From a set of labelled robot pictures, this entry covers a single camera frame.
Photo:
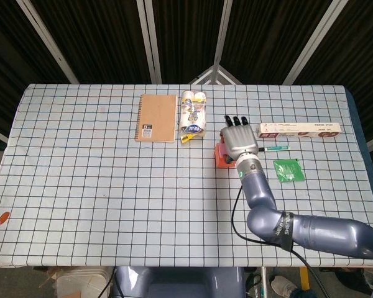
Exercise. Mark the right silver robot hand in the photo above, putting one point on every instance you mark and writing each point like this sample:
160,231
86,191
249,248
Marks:
239,139

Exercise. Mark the large orange foam cube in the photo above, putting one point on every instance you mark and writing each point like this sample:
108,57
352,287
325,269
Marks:
219,158

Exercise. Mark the green marker pen black cap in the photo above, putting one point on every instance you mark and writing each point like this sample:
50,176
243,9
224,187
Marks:
276,148

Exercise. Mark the pack of tissue rolls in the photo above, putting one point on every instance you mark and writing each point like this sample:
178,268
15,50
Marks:
192,116

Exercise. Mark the green foil packet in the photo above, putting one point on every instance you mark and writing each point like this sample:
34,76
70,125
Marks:
289,170

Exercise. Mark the long baking paper box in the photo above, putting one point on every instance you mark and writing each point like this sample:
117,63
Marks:
298,130

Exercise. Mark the brown spiral notebook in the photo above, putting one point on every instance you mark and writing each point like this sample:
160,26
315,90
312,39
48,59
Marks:
157,119

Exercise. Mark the white plastic bin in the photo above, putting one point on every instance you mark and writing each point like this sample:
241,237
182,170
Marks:
81,282

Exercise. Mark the checkered light blue tablecloth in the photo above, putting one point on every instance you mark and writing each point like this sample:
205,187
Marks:
112,186

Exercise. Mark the white sneaker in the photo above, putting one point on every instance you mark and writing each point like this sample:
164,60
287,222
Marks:
281,285

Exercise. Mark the blue-grey robot torso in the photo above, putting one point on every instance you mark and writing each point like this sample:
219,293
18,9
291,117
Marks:
180,282

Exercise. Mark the white triangular frame stand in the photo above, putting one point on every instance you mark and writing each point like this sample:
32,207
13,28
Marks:
215,76

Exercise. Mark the black folding screen white frame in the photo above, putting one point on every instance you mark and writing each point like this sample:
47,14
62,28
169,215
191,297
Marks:
96,37

